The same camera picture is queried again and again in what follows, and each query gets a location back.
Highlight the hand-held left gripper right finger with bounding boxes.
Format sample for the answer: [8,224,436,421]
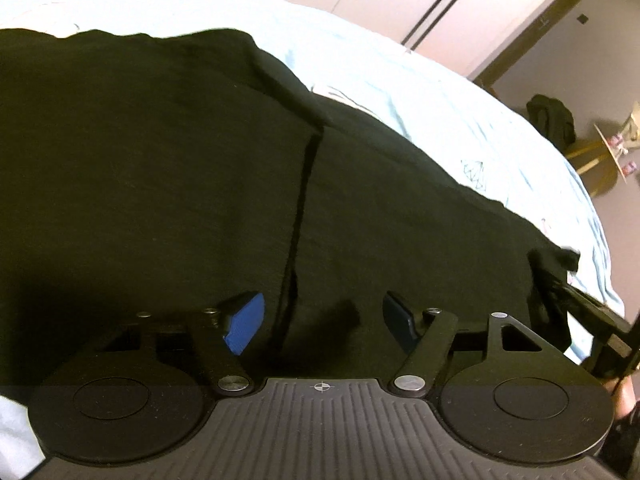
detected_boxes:
[382,290,572,397]

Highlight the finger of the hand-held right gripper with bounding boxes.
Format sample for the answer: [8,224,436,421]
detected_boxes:
[528,247,632,361]

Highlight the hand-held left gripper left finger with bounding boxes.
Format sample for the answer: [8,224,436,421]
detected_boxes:
[96,291,266,395]

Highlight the black pants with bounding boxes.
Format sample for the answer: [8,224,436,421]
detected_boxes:
[0,28,582,396]

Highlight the person's right hand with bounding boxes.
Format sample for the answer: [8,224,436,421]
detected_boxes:
[605,379,638,420]

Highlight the round wooden side table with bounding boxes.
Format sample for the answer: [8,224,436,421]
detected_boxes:
[567,119,640,197]

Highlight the black bag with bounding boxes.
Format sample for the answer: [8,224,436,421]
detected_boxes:
[525,93,577,154]

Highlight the light blue bed sheet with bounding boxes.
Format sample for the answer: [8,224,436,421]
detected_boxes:
[0,0,627,480]

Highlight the brown door frame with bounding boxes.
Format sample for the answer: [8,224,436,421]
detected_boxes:
[469,0,621,92]

